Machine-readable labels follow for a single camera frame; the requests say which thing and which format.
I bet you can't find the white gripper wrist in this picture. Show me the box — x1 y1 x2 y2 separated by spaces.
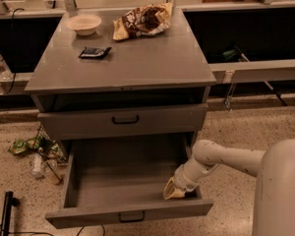
163 156 216 200

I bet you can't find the grey drawer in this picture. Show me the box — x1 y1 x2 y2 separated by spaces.
38 104 207 141
46 134 213 229

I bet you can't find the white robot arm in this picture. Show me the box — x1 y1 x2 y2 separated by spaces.
163 139 295 236

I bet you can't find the grey top drawer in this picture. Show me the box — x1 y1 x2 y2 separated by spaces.
38 104 207 141

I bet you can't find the grey drawer cabinet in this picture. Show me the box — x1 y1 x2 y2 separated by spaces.
24 7 217 159

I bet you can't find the clear plastic cup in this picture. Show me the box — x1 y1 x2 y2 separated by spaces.
40 160 62 185

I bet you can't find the white bottle on floor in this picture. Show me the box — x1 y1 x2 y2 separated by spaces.
32 154 43 179

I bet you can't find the green snack bag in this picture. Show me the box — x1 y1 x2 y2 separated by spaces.
8 138 41 155

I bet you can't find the dark blue snack packet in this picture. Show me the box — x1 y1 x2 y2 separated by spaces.
79 47 111 59

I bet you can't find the brown chip bag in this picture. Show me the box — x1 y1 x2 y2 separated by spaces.
113 2 173 41

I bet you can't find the white paper bowl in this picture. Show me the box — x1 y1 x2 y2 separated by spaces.
66 15 101 36

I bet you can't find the clear plastic water bottle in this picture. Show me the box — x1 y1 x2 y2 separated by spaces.
0 54 13 81

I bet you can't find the green object behind rail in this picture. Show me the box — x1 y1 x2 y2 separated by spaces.
222 49 237 61

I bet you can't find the black stand post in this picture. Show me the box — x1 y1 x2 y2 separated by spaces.
0 191 20 236

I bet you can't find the black floor cable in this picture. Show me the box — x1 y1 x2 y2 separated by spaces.
0 220 106 236

